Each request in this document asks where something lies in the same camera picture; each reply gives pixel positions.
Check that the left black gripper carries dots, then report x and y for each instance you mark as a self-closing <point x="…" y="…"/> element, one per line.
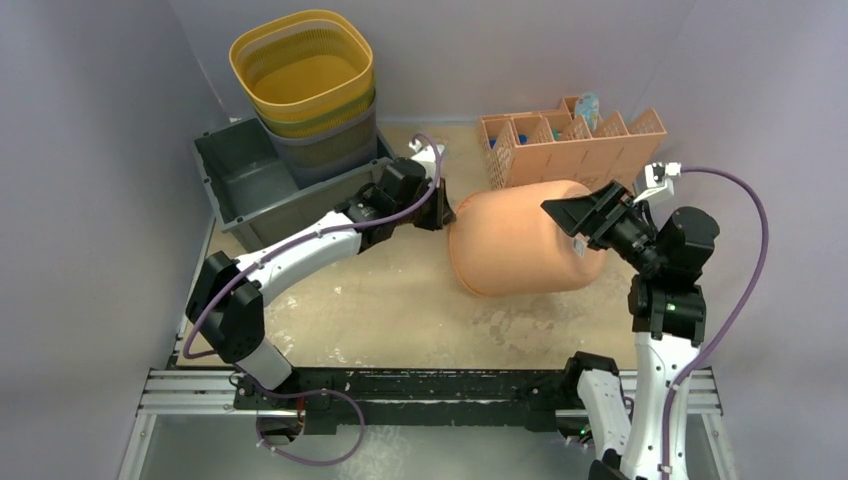
<point x="443" y="215"/>

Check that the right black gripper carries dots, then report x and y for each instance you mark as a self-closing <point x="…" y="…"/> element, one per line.
<point x="597" y="216"/>

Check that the large orange plastic bucket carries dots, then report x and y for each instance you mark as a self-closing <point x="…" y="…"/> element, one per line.
<point x="503" y="243"/>

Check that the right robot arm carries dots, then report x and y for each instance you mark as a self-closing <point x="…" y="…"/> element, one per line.
<point x="647" y="438"/>

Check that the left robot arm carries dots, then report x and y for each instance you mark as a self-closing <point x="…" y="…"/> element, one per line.
<point x="226" y="306"/>

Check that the pink perforated organizer crate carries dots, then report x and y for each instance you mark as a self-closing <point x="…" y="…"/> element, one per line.
<point x="561" y="147"/>

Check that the blue item in crate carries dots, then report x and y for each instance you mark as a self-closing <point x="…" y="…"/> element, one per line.
<point x="522" y="140"/>

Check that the grey mesh basket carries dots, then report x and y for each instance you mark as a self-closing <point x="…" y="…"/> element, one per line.
<point x="335" y="151"/>

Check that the light blue packet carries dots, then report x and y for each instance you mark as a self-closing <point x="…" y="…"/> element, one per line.
<point x="587" y="106"/>

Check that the dark grey plastic bin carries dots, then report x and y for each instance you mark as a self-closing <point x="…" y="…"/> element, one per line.
<point x="253" y="193"/>

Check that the yellow mesh basket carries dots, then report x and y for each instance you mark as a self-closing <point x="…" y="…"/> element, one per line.
<point x="305" y="73"/>

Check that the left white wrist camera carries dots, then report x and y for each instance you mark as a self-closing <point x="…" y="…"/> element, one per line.
<point x="424" y="155"/>

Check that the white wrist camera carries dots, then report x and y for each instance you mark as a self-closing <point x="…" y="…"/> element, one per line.
<point x="424" y="155"/>
<point x="659" y="180"/>

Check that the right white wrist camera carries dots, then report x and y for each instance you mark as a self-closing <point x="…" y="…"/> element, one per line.
<point x="659" y="180"/>

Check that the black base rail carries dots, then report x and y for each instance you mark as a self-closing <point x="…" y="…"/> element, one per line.
<point x="326" y="398"/>

